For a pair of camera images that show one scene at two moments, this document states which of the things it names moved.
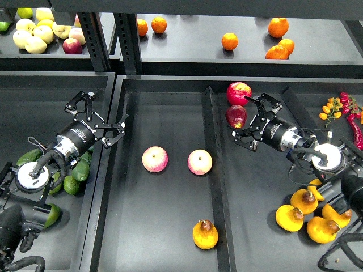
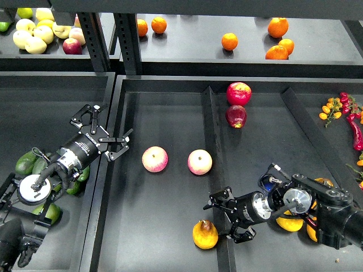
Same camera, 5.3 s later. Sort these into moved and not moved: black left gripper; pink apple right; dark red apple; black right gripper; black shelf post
Moved: black right gripper; black left gripper
Not moved: black shelf post; pink apple right; dark red apple
